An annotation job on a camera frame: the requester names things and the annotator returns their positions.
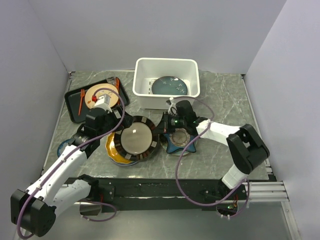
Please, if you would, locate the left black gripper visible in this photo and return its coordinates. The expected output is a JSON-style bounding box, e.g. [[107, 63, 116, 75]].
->
[[97, 104, 135, 138]]

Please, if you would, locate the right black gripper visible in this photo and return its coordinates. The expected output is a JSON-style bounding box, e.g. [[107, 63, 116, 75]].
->
[[153, 111, 188, 134]]

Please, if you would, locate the brown rimmed beige plate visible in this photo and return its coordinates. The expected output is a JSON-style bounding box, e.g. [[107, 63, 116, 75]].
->
[[113, 115, 160, 162]]

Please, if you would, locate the yellow polka dot plate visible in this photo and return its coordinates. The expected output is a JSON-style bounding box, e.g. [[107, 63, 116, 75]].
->
[[105, 132, 133, 163]]

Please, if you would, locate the teal floral plate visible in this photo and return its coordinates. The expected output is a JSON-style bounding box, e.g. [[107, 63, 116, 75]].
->
[[151, 76, 188, 96]]

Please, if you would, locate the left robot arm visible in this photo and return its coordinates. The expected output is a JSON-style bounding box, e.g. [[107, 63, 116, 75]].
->
[[10, 103, 133, 240]]

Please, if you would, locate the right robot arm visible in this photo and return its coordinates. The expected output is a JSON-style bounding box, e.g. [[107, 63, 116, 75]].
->
[[152, 96, 270, 199]]

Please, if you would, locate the white plastic bin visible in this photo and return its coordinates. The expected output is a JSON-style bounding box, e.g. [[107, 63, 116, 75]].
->
[[132, 57, 201, 110]]

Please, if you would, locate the blue star shaped dish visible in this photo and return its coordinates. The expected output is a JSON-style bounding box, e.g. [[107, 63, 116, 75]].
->
[[159, 128, 195, 156]]

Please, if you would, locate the orange plastic utensil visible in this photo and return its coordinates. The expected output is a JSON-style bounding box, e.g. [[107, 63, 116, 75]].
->
[[115, 77, 120, 90]]

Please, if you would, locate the beige bird plate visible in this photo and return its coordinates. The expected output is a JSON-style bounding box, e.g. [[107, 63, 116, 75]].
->
[[84, 83, 119, 109]]

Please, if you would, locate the clear glass cup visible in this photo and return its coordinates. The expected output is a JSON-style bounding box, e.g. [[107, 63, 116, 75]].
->
[[106, 76, 117, 85]]

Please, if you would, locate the blue polka dot plate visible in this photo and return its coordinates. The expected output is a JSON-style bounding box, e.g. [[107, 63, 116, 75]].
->
[[111, 159, 138, 167]]

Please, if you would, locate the black plastic tray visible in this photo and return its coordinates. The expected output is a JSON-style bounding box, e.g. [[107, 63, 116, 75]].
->
[[64, 77, 130, 124]]

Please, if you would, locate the orange plastic fork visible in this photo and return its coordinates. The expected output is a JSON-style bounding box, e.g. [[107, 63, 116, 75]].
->
[[78, 89, 85, 116]]

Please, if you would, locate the blue white patterned bowl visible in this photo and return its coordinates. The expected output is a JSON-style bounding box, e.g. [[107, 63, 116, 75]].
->
[[56, 139, 74, 158]]

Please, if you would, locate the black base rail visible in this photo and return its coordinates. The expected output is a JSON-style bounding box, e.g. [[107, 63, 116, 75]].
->
[[78, 174, 247, 211]]

